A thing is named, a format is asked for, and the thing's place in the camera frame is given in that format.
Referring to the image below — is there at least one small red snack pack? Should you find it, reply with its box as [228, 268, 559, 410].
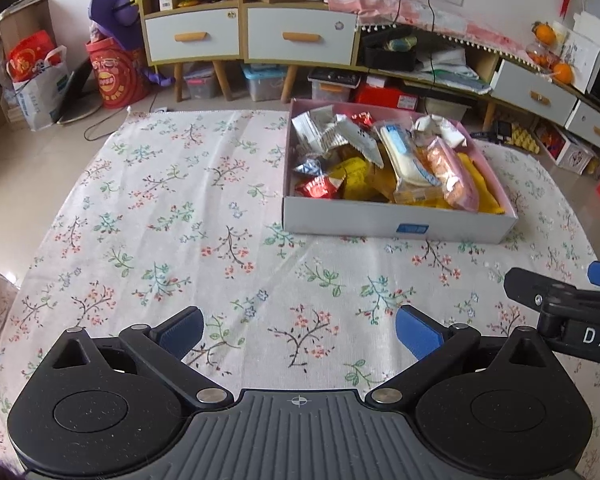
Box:
[350, 112, 375, 131]

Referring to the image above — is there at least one small silver blue pack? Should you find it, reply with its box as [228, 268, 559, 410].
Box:
[294, 156, 325, 178]

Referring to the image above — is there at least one yellow ridged snack pack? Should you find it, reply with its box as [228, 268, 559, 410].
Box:
[458, 153, 505, 214]

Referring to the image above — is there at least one pink cloth runner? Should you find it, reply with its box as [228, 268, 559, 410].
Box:
[325, 0, 530, 62]

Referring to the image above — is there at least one pink silver cardboard box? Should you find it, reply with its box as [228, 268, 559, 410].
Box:
[282, 100, 518, 244]

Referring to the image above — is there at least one clear blue bread pack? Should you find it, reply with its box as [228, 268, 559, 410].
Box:
[376, 122, 442, 205]

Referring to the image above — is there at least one wooden shelf drawer cabinet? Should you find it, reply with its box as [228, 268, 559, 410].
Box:
[138, 0, 360, 103]

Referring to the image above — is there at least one pink wafer pack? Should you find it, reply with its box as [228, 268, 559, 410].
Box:
[426, 136, 479, 212]

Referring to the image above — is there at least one orange fruit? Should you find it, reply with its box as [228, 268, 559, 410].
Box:
[552, 62, 574, 84]
[532, 21, 556, 47]

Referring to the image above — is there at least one white red shopping bag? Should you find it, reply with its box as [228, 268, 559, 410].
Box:
[0, 30, 70, 131]

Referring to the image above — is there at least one white monkey biscuit pack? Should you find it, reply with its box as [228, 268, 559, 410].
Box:
[335, 114, 384, 169]

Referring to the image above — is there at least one low wooden tv console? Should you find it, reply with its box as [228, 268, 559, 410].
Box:
[356, 24, 600, 149]

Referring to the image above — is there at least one red white candy pack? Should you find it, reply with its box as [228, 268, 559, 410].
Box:
[294, 176, 344, 200]

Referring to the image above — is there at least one orange fruit upper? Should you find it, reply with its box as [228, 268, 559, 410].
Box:
[532, 21, 556, 47]

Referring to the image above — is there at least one red box under console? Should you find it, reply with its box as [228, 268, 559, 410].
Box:
[353, 82, 418, 112]

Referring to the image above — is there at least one white text snack pack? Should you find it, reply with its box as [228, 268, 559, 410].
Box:
[413, 115, 467, 150]

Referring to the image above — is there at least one orange fruit lower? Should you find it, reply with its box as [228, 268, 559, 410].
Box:
[552, 62, 574, 84]

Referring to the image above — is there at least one purple plush toy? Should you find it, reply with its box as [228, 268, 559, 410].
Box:
[87, 0, 174, 88]

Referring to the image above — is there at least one floral tablecloth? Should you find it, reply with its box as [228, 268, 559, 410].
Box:
[0, 110, 595, 464]

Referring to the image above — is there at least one yellow waffle snack pack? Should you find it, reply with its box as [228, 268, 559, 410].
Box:
[327, 157, 378, 202]

